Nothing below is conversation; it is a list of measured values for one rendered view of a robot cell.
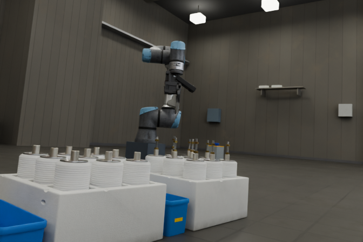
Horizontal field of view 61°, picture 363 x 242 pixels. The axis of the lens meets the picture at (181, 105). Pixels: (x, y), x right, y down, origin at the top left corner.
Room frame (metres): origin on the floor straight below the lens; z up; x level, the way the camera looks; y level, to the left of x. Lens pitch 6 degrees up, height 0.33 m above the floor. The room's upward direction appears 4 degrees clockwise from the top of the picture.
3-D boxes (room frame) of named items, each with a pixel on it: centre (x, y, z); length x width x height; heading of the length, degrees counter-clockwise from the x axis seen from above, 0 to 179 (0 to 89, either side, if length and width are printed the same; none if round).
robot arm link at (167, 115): (2.01, 0.07, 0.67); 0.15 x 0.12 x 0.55; 94
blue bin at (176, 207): (1.23, 0.09, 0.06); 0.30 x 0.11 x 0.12; 48
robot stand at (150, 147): (2.00, 0.21, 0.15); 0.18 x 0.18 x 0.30; 56
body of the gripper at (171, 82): (1.54, 0.05, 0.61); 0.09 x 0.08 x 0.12; 95
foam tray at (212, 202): (1.46, -0.06, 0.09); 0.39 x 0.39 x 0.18; 48
